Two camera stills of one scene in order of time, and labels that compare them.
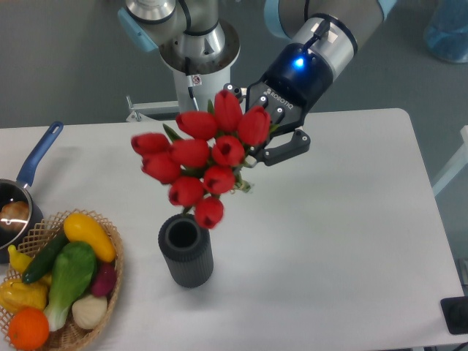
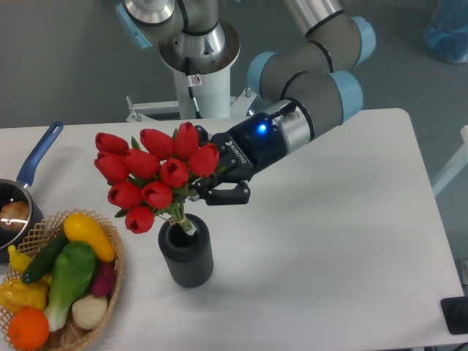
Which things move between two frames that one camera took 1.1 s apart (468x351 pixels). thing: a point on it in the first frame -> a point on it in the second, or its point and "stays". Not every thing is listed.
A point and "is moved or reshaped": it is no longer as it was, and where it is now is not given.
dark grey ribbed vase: [187, 250] stays
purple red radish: [104, 279] stays
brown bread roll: [14, 216] stays
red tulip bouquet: [208, 158] is moved or reshaped
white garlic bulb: [89, 311] stays
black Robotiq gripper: [297, 77] -> [246, 150]
